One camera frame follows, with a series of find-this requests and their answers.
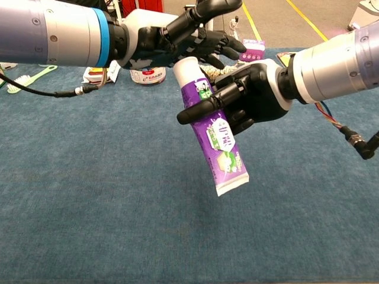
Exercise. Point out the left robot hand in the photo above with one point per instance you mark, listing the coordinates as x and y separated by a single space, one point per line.
148 35

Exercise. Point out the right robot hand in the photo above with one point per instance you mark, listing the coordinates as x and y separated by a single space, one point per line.
260 94

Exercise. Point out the purple toothpaste tube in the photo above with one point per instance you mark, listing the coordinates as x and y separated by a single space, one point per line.
225 159

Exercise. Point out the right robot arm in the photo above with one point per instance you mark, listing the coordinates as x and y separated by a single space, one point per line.
334 68

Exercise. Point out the red cabinet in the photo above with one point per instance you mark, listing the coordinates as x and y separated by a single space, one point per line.
142 5

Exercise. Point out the clear tub of clips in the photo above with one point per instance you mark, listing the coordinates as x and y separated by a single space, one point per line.
148 77

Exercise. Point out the small purple box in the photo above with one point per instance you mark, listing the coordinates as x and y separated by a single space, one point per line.
254 51

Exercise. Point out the razor in blister pack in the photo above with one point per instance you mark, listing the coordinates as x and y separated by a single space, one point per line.
284 57

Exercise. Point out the white snack packet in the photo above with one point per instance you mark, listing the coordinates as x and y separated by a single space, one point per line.
94 75

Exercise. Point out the white power socket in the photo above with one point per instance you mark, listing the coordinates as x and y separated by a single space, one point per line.
234 23

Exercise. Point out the mint green brush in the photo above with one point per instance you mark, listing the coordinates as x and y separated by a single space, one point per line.
35 76

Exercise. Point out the white machine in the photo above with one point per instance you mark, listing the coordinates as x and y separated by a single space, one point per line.
362 14

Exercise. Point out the blue table mat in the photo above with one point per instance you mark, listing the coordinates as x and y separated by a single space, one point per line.
118 192

